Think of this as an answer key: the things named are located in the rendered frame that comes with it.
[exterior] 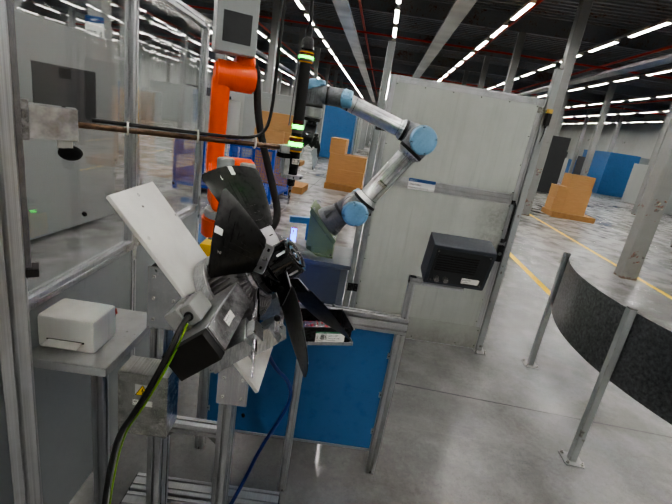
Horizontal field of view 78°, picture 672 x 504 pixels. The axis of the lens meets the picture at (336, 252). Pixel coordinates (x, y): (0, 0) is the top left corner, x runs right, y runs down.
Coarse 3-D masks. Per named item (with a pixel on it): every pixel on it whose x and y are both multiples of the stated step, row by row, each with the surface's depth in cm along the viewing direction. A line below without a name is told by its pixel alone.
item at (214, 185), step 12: (216, 168) 130; (240, 168) 136; (252, 168) 140; (204, 180) 126; (216, 180) 128; (228, 180) 131; (240, 180) 134; (252, 180) 137; (216, 192) 127; (240, 192) 132; (252, 192) 134; (264, 192) 138; (252, 204) 132; (264, 204) 135; (252, 216) 131; (264, 216) 133
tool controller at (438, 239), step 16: (432, 240) 172; (448, 240) 172; (464, 240) 174; (480, 240) 176; (432, 256) 170; (448, 256) 169; (464, 256) 169; (480, 256) 169; (496, 256) 169; (432, 272) 174; (448, 272) 174; (464, 272) 173; (480, 272) 173; (480, 288) 177
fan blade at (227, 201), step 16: (224, 192) 103; (224, 208) 102; (240, 208) 108; (224, 224) 102; (240, 224) 108; (224, 240) 102; (240, 240) 108; (256, 240) 115; (224, 256) 103; (240, 256) 110; (256, 256) 117; (208, 272) 97; (224, 272) 105; (240, 272) 113
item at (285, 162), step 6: (282, 150) 126; (288, 150) 127; (282, 156) 126; (288, 156) 127; (282, 162) 129; (288, 162) 128; (282, 168) 129; (288, 168) 129; (282, 174) 130; (288, 174) 130; (300, 174) 134
